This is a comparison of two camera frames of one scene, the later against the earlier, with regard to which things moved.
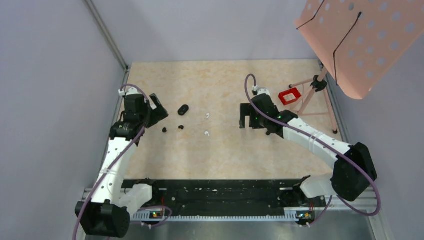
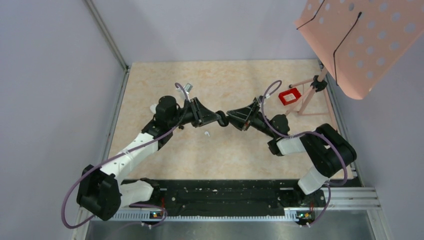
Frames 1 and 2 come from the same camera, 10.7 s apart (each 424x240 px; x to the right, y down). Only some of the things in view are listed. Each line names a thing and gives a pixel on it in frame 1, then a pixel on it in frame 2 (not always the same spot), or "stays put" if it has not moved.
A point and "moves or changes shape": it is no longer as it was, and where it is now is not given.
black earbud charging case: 183,109 moves or changes shape
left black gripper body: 145,116 → 189,114
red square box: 288,96 stays put
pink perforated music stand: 357,41 stays put
